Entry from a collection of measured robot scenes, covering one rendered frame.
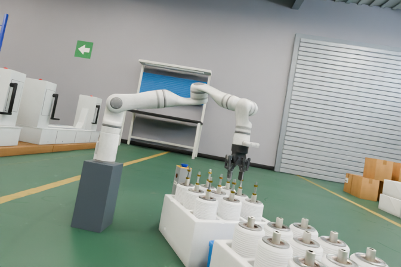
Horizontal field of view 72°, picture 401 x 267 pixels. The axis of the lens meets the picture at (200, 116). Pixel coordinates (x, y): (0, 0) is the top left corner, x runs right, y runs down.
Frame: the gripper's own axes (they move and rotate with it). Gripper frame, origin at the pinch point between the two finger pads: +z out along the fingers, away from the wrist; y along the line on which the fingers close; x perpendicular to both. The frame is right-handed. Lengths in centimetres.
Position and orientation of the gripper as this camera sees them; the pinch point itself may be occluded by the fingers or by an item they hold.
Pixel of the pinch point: (235, 176)
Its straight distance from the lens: 125.4
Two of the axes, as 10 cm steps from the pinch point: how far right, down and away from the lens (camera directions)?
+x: 6.1, 0.6, -7.9
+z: -1.7, 9.8, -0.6
